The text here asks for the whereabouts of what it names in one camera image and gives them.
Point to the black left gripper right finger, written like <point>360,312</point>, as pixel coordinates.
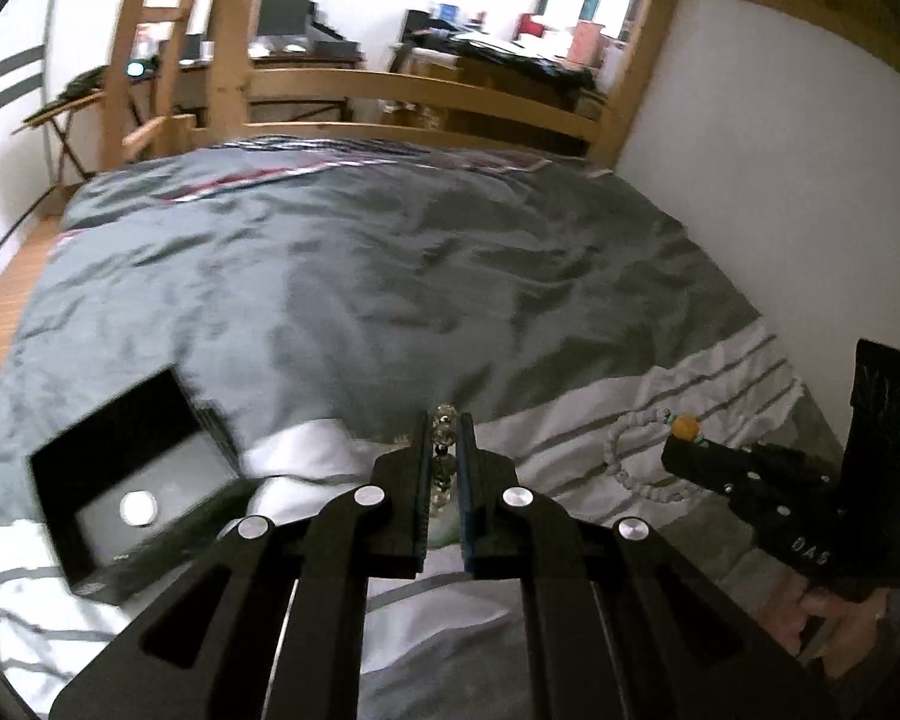
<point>581,605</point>

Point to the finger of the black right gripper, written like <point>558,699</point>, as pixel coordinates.
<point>710,466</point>

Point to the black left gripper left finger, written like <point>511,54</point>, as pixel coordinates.
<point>293,645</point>

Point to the black jewelry box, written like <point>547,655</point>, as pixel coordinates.
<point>138,487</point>

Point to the right hand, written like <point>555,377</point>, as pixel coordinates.
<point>816,624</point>

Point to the grey white striped duvet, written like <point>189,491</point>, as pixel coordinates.
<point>322,294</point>

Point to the cluttered wooden desk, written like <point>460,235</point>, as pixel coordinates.
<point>466,58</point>

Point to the white wardrobe grey stripes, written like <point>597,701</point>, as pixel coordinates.
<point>25,182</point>

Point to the wooden folding side table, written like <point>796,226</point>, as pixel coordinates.
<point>83,91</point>

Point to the black computer monitor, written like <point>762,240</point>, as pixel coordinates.
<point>283,18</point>

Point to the wooden ladder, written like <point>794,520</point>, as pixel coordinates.
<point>162,31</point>

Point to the wooden bed frame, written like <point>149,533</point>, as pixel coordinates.
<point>873,25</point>

